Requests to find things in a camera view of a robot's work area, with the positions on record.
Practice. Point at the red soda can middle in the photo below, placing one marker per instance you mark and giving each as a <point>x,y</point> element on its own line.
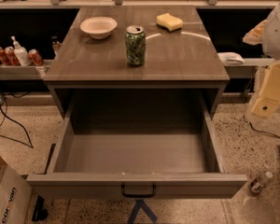
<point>9,51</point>

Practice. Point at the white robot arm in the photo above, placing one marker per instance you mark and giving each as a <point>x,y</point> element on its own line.
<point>267,33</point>

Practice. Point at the clear plastic bottle on floor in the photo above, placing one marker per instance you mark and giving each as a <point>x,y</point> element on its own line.
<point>260,182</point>

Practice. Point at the green soda can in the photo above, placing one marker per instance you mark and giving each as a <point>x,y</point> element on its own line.
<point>135,42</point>

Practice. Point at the grey wooden drawer cabinet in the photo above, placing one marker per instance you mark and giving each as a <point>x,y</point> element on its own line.
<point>184,58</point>

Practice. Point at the red soda can left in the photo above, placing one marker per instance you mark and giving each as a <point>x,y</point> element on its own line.
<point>4,58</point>

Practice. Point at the blue tape cross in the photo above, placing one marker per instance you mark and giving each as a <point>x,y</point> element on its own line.
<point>140,205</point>

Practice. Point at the white folded cloth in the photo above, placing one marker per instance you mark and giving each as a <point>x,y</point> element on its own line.
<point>230,58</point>

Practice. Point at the white paper bowl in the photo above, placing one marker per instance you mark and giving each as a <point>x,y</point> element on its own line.
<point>98,27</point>

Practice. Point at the red soda can right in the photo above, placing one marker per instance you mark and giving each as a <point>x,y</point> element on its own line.
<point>35,57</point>

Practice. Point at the small dark glass bottle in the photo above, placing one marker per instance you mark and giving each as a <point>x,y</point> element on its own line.
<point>55,45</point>

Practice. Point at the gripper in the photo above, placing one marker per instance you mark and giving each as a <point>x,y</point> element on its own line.
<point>278,34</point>

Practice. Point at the white cardboard box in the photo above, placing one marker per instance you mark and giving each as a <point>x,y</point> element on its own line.
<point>15,194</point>

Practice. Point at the red soda can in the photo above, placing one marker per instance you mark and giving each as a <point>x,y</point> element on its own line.
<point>35,57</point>
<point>9,51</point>
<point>4,58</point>

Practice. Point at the black top drawer handle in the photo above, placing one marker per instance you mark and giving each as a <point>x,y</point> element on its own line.
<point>138,192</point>

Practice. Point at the yellow sponge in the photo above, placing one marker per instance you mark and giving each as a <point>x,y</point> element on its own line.
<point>171,23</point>

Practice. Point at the grey top drawer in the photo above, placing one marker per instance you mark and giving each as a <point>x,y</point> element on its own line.
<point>138,139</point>

